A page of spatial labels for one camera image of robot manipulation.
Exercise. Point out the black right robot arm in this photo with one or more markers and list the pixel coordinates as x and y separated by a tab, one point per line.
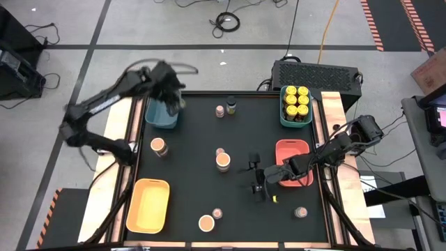
334	148

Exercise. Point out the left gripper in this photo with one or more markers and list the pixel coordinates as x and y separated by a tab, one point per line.
167	82

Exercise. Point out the yellow-orange plastic bin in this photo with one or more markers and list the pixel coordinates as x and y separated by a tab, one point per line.
148	205

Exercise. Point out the blue plastic bin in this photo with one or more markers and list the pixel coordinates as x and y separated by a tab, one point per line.
160	118

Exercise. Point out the coral plastic bin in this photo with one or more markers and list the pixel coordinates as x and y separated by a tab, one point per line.
292	150

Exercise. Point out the black round knob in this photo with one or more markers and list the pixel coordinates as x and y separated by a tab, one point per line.
336	127

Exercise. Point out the small glass spice jar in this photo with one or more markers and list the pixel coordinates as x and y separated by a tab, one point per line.
220	151
217	213
219	111
300	212

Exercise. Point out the yellow-lid dark spice jar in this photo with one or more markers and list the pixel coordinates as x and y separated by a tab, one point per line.
290	100
291	90
291	111
303	91
302	110
303	100

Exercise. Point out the black floor mat striped edge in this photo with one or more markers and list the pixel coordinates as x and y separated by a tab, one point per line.
435	14
393	24
69	216

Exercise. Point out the black table mat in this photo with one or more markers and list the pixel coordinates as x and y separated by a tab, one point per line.
251	132

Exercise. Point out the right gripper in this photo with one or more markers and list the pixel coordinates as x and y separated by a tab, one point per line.
277	175

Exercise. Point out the large tan-lid jar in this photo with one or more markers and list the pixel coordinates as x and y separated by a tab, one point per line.
158	144
223	160
206	223

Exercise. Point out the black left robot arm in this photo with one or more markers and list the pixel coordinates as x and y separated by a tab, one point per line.
101	102

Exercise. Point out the white paper sheet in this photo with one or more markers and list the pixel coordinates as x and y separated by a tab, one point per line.
376	211

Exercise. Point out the black keyboard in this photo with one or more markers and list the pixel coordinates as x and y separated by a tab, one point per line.
442	219

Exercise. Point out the grey desk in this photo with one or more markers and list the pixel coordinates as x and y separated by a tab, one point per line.
418	146

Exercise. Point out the black aluminium table frame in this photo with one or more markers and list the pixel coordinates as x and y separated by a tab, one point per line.
251	92

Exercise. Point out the black monitor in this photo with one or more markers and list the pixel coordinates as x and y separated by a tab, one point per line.
435	116

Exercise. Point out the brown cardboard box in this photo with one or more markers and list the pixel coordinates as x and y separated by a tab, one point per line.
432	71

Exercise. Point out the black desk leg bar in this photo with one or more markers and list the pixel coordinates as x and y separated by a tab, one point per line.
400	190

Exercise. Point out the black equipment cart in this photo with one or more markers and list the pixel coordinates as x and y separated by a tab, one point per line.
17	80

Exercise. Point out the black diagonal frame strut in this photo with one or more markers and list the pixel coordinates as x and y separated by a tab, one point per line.
111	216
343	218

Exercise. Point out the black perforated computer case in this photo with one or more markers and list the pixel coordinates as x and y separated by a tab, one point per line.
313	75

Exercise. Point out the teal plastic bin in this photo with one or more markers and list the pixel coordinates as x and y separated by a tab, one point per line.
296	125

